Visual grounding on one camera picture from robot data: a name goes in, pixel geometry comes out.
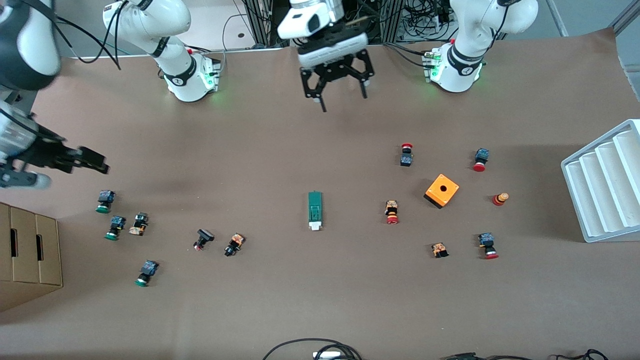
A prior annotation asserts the black flat button red base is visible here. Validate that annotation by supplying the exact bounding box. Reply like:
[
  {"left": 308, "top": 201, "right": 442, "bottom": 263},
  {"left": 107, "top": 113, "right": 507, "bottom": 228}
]
[{"left": 193, "top": 228, "right": 216, "bottom": 251}]

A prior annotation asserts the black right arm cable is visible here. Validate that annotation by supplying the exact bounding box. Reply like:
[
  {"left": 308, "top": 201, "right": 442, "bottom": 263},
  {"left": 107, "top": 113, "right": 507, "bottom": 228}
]
[{"left": 20, "top": 0, "right": 126, "bottom": 71}]

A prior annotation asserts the aluminium rack frame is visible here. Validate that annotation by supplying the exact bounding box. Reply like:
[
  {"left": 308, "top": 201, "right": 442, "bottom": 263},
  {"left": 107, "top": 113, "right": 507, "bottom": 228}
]
[{"left": 243, "top": 0, "right": 407, "bottom": 48}]

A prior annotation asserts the black cable loop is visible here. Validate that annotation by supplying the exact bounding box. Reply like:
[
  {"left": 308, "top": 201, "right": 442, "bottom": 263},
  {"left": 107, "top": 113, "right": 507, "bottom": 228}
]
[{"left": 262, "top": 338, "right": 363, "bottom": 360}]

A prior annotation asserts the black selector switch white base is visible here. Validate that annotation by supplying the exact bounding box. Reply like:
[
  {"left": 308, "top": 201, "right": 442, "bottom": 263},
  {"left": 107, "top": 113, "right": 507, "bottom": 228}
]
[{"left": 128, "top": 212, "right": 149, "bottom": 236}]

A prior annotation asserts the green push button blue base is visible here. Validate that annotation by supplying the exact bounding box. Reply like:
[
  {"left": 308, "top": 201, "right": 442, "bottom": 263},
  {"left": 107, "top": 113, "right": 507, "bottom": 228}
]
[
  {"left": 95, "top": 189, "right": 116, "bottom": 214},
  {"left": 104, "top": 215, "right": 127, "bottom": 241}
]

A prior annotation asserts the green push button white base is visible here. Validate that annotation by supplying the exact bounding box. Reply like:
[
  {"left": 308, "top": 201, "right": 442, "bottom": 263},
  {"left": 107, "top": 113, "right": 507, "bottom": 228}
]
[{"left": 134, "top": 259, "right": 160, "bottom": 288}]

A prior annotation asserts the white slotted tray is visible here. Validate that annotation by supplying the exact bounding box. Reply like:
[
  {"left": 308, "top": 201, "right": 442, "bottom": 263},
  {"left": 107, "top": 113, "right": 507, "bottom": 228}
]
[{"left": 560, "top": 118, "right": 640, "bottom": 244}]

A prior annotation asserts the brown cardboard box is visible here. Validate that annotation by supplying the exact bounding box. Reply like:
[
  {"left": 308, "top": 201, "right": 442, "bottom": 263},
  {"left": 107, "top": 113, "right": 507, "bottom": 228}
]
[
  {"left": 35, "top": 213, "right": 64, "bottom": 296},
  {"left": 10, "top": 206, "right": 41, "bottom": 303},
  {"left": 0, "top": 202, "right": 13, "bottom": 312}
]

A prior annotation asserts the aluminium post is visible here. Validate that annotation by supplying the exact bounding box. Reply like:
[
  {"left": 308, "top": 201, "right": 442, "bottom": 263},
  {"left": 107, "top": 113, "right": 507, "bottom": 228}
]
[{"left": 610, "top": 0, "right": 640, "bottom": 37}]

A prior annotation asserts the black selector switch orange base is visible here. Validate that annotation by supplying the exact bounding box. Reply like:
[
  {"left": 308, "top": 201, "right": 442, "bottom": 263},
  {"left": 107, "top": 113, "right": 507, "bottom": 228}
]
[{"left": 224, "top": 233, "right": 246, "bottom": 258}]

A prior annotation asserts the orange button enclosure box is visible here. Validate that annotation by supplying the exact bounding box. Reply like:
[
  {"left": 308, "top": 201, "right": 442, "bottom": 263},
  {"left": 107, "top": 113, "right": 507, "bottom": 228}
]
[{"left": 423, "top": 173, "right": 460, "bottom": 210}]

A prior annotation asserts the green terminal block module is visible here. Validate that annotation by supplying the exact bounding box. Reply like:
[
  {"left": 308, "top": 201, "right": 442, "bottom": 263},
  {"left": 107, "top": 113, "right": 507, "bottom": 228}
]
[{"left": 308, "top": 191, "right": 324, "bottom": 231}]

